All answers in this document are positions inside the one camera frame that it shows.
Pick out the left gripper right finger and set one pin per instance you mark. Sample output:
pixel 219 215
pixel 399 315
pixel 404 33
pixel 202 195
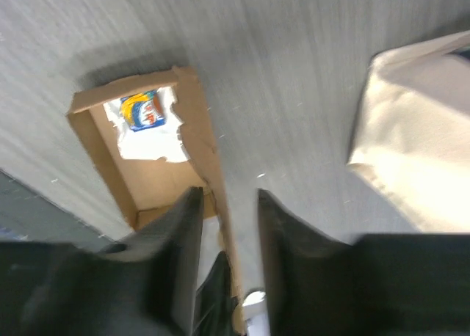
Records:
pixel 380 284

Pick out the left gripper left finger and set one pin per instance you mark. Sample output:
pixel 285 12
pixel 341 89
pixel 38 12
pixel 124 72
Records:
pixel 143 285

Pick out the brown cardboard box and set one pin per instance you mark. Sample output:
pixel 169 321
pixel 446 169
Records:
pixel 146 189

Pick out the white snack packet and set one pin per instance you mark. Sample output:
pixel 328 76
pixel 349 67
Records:
pixel 147 127

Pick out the beige canvas tote bag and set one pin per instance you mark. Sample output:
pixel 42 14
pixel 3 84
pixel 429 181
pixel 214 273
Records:
pixel 411 142

